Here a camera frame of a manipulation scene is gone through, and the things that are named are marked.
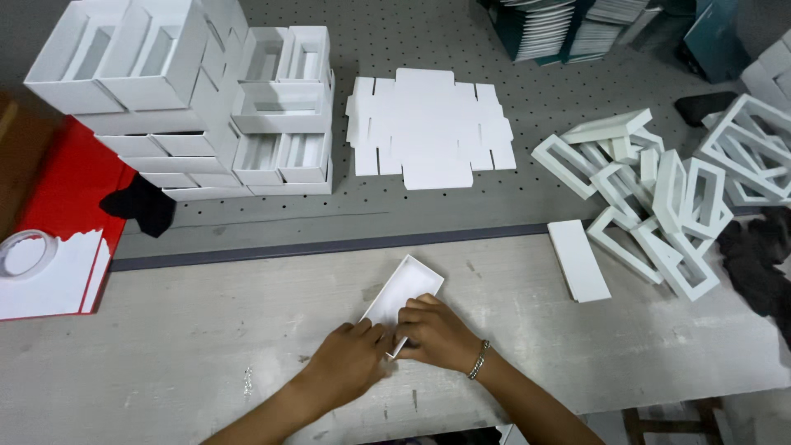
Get teal box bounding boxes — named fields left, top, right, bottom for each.
left=676, top=0, right=751, bottom=84

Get black cloth piece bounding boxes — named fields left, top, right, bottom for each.
left=99, top=173, right=178, bottom=239

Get stack of flat white die-cut cardboard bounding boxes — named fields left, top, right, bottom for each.
left=345, top=67, right=517, bottom=191

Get grey perforated mat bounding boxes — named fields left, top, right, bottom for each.
left=110, top=0, right=791, bottom=273

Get stacks of teal and white booklets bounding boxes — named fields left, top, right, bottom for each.
left=477, top=0, right=665, bottom=66

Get person's left hand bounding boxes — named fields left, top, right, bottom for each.
left=304, top=318, right=399, bottom=409

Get pile of white rectangular frames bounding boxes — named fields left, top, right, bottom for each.
left=531, top=93, right=791, bottom=302

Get dark cloth heap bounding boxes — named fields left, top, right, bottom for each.
left=717, top=206, right=791, bottom=350

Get stack of assembled white boxes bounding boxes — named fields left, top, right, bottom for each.
left=23, top=0, right=336, bottom=201

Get clear tape roll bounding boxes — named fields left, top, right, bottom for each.
left=0, top=229, right=59, bottom=280

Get silver chain bracelet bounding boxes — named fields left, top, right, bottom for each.
left=466, top=339, right=491, bottom=381

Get small white cardboard box tray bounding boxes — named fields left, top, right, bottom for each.
left=358, top=254, right=445, bottom=359

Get wooden stool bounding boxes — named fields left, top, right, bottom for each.
left=621, top=397, right=736, bottom=445

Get black flat object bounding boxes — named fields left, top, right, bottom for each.
left=674, top=91, right=740, bottom=128

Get flat white cardboard slab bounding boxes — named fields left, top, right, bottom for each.
left=547, top=219, right=613, bottom=304

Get red cardboard box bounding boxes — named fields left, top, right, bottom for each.
left=0, top=116, right=138, bottom=322

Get person's right hand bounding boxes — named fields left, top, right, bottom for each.
left=395, top=293, right=484, bottom=375

